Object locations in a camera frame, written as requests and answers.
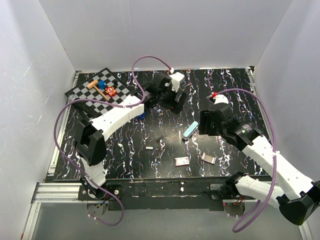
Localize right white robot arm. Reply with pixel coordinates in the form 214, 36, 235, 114
199, 102, 320, 226

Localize light blue stapler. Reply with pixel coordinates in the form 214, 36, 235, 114
182, 121, 199, 140

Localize open staple box tray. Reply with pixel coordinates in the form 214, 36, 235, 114
201, 152, 217, 165

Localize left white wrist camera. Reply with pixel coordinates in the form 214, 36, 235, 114
170, 72, 185, 93

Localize black cylinder silver cap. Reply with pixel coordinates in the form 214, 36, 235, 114
67, 94, 81, 106

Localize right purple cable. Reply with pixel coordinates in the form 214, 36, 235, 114
212, 87, 278, 233

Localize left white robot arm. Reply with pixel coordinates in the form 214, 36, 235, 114
74, 72, 187, 200

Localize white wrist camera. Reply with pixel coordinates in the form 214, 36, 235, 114
170, 72, 185, 93
211, 92, 229, 105

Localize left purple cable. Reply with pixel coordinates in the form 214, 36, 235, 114
53, 55, 176, 227

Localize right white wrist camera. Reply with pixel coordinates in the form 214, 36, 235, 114
211, 92, 229, 105

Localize red white staple box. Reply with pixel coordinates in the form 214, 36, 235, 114
175, 157, 190, 167

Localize blue toy block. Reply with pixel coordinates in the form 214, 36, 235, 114
98, 80, 106, 90

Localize checkered chess board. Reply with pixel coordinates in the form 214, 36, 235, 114
65, 68, 137, 129

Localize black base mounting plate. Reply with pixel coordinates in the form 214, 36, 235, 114
77, 176, 238, 212

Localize wooden toy mallet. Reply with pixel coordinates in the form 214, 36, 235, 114
86, 80, 110, 102

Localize purple cable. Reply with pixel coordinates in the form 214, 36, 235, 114
212, 87, 278, 233
53, 55, 176, 227

